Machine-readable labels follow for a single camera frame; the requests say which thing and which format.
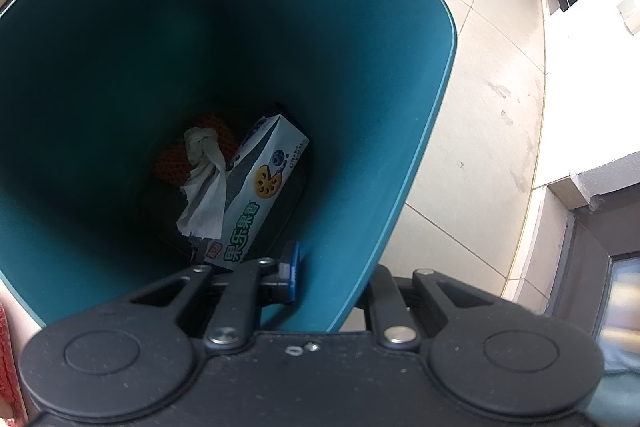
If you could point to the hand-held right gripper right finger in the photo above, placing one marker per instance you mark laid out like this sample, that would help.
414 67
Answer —
387 302

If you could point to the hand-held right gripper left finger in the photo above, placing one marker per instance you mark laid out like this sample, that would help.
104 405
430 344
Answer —
292 272

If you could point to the white green snack box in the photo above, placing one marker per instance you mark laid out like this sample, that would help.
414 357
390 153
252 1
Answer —
265 177

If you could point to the twisted pale tissue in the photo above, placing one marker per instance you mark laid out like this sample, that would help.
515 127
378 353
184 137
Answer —
205 197

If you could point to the orange foam fruit net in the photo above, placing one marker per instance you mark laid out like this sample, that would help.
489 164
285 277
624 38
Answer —
170 162

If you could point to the teal plastic trash bin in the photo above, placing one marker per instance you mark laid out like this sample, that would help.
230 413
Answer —
125 32

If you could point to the person's pink fleece clothing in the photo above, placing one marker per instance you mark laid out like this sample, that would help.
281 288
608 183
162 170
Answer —
9 357

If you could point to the grey door frame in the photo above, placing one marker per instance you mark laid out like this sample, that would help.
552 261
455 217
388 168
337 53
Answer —
585 267

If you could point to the grey wall socket cover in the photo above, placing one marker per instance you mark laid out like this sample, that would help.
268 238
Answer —
631 12

